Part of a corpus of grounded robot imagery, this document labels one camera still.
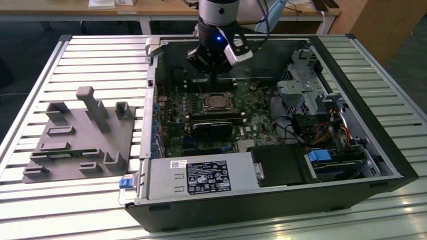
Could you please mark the silver-topped CPU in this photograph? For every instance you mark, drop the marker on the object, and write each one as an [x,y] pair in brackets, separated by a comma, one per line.
[216,102]

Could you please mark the white box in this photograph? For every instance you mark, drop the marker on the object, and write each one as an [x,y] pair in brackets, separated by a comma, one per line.
[102,3]
[126,2]

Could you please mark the CPU socket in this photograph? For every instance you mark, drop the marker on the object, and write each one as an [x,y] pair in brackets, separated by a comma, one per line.
[200,111]

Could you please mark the blue case latch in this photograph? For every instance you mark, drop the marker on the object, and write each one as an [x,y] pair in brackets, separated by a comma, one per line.
[126,182]

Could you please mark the black plastic bay shroud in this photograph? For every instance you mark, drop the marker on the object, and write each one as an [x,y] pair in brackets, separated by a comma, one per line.
[281,165]

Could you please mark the green motherboard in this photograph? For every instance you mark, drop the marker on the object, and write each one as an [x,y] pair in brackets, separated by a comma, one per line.
[261,122]

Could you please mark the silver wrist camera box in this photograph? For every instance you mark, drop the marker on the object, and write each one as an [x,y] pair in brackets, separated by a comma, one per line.
[238,58]

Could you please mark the silver chipset heatsink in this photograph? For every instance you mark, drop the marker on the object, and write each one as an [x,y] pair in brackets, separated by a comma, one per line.
[247,145]

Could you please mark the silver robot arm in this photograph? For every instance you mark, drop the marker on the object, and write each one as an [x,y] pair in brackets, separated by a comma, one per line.
[218,12]

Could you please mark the silver metal drive cage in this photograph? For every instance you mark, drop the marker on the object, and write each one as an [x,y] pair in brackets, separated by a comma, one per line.
[302,86]

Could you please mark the wooden desk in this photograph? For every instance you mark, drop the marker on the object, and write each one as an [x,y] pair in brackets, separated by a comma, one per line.
[50,12]

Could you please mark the black PC case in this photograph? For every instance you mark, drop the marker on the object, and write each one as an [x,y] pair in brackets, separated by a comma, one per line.
[234,217]

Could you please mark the grey parts rack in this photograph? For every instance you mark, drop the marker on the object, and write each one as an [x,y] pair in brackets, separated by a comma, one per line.
[83,140]

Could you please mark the wooden cabinet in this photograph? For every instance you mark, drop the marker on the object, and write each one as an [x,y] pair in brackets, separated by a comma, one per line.
[383,27]

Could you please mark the hard disk in blue carrier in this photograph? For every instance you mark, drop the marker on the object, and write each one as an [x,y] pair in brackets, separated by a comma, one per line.
[318,156]

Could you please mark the grey power supply unit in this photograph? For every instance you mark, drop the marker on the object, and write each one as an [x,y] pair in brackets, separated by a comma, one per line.
[160,180]

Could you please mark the black graphics card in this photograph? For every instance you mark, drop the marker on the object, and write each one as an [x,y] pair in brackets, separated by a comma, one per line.
[214,130]

